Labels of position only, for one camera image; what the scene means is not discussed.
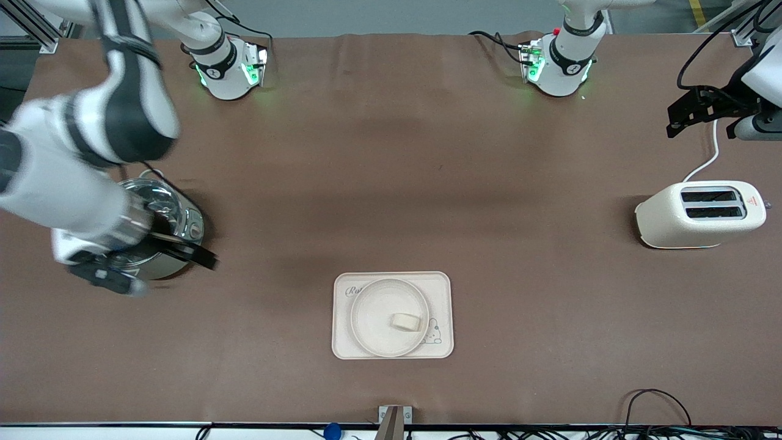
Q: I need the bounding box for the grey metal bracket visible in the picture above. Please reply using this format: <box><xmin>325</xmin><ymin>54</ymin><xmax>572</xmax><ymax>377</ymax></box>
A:
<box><xmin>374</xmin><ymin>405</ymin><xmax>413</xmax><ymax>440</ymax></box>

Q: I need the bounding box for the black looped cable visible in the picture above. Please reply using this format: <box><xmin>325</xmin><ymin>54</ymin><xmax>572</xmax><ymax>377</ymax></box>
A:
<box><xmin>623</xmin><ymin>389</ymin><xmax>693</xmax><ymax>430</ymax></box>

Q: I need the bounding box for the glass pot lid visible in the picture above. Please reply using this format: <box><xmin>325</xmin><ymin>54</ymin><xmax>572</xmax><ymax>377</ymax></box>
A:
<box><xmin>118</xmin><ymin>177</ymin><xmax>185</xmax><ymax>240</ymax></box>

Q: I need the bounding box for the steel pot with glass lid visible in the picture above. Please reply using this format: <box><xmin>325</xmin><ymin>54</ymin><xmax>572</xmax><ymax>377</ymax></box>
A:
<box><xmin>107</xmin><ymin>169</ymin><xmax>205</xmax><ymax>283</ymax></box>

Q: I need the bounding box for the cream rabbit print tray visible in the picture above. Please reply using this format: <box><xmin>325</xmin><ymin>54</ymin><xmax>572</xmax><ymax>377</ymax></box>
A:
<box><xmin>331</xmin><ymin>271</ymin><xmax>455</xmax><ymax>360</ymax></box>

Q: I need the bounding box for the brown table mat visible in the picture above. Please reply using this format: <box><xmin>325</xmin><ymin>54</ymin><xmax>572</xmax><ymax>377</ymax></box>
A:
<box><xmin>0</xmin><ymin>32</ymin><xmax>782</xmax><ymax>426</ymax></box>

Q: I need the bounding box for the cream two-slot toaster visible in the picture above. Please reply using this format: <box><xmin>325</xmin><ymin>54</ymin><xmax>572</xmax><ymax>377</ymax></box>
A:
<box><xmin>634</xmin><ymin>180</ymin><xmax>768</xmax><ymax>250</ymax></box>

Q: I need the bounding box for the aluminium frame profile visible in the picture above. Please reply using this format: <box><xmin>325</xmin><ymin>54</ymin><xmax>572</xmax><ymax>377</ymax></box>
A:
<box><xmin>730</xmin><ymin>0</ymin><xmax>782</xmax><ymax>48</ymax></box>
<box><xmin>0</xmin><ymin>0</ymin><xmax>83</xmax><ymax>54</ymax></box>

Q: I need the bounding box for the white toaster power cable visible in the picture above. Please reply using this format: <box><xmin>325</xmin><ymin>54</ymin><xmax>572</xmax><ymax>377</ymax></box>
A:
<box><xmin>682</xmin><ymin>119</ymin><xmax>720</xmax><ymax>183</ymax></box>

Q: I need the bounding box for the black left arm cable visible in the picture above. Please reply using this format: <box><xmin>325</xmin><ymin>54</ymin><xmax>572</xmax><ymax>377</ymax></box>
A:
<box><xmin>676</xmin><ymin>0</ymin><xmax>780</xmax><ymax>92</ymax></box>

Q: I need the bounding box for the round cream plate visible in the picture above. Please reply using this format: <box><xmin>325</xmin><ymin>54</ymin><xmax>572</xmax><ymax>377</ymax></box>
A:
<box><xmin>350</xmin><ymin>278</ymin><xmax>430</xmax><ymax>358</ymax></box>

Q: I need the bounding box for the black base cable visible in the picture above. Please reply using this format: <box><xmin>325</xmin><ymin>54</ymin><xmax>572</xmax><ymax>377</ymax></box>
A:
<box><xmin>211</xmin><ymin>0</ymin><xmax>274</xmax><ymax>48</ymax></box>
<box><xmin>469</xmin><ymin>30</ymin><xmax>528</xmax><ymax>65</ymax></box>

